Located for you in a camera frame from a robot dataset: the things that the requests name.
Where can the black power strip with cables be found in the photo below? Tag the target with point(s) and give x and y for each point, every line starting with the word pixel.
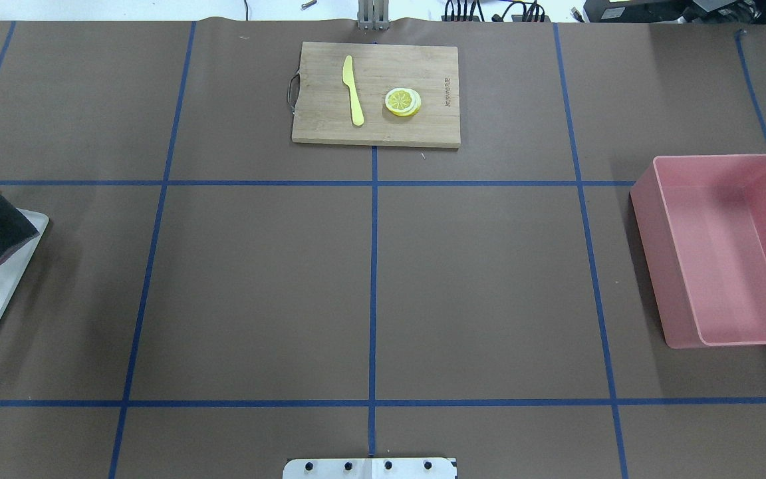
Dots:
pixel 496 12

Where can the bamboo cutting board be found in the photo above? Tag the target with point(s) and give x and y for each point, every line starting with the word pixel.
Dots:
pixel 322 109

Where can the yellow lemon slices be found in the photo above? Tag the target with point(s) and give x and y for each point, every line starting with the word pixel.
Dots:
pixel 403 102

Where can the yellow plastic knife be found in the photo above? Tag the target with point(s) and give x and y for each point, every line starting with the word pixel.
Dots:
pixel 348 79

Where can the white mounting plate with bolts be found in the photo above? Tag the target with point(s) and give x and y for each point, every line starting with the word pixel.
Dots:
pixel 404 467

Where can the grey aluminium post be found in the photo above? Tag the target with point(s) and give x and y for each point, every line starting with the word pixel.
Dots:
pixel 373 15

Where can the black monitor equipment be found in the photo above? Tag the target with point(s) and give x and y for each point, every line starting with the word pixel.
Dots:
pixel 706 12

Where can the pink plastic bin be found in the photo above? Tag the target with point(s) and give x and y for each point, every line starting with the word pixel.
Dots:
pixel 702 222

